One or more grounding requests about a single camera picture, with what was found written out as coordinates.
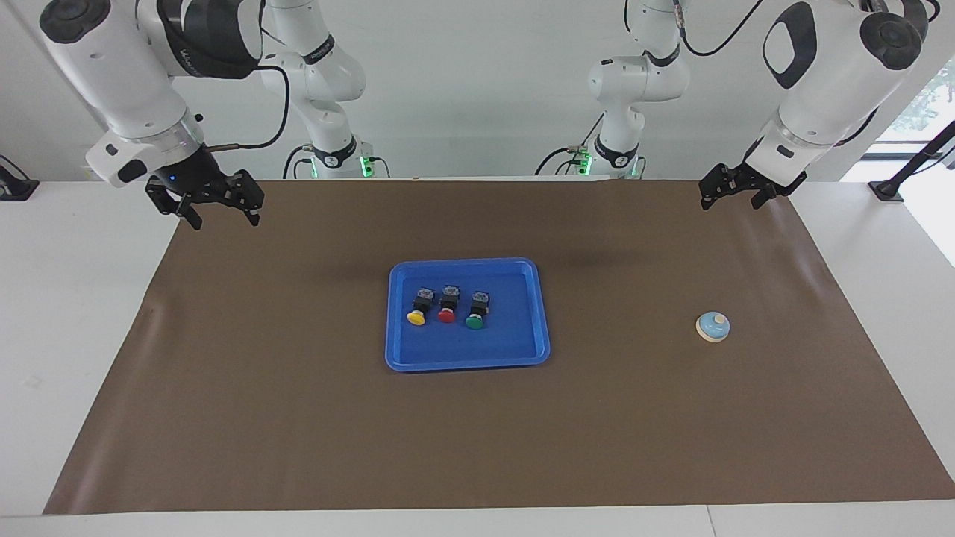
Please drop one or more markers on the brown table mat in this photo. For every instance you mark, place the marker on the brown table mat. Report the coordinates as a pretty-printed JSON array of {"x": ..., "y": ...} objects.
[{"x": 477, "y": 440}]

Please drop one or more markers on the green push button switch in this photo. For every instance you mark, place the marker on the green push button switch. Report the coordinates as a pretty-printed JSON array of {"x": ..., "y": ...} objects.
[{"x": 474, "y": 322}]

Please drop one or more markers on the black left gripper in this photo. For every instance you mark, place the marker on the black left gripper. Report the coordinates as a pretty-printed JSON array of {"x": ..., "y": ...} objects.
[{"x": 746, "y": 179}]

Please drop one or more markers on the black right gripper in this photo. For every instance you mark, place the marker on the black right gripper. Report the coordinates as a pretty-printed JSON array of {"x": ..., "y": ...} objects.
[{"x": 198, "y": 183}]

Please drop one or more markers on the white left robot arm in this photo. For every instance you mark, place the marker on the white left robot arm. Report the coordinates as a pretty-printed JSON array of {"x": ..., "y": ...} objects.
[{"x": 828, "y": 60}]

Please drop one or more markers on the black clamp stand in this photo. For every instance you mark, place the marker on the black clamp stand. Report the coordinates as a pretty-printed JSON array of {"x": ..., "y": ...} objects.
[{"x": 888, "y": 190}]

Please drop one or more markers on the black desk mount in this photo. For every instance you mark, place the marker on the black desk mount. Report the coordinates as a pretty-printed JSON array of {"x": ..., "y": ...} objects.
[{"x": 15, "y": 190}]

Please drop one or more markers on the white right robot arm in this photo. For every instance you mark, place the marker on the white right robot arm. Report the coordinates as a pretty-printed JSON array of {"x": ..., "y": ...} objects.
[{"x": 119, "y": 74}]

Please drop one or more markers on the red push button switch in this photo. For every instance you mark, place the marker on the red push button switch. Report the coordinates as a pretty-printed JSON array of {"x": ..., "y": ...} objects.
[{"x": 446, "y": 316}]

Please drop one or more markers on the blue plastic tray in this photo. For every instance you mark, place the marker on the blue plastic tray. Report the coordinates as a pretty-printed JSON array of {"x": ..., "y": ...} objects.
[{"x": 515, "y": 343}]

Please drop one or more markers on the light blue call bell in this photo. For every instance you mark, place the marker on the light blue call bell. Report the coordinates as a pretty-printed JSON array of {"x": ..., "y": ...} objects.
[{"x": 712, "y": 328}]

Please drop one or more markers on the yellow push button switch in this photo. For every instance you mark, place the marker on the yellow push button switch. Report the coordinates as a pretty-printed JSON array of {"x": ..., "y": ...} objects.
[{"x": 416, "y": 318}]

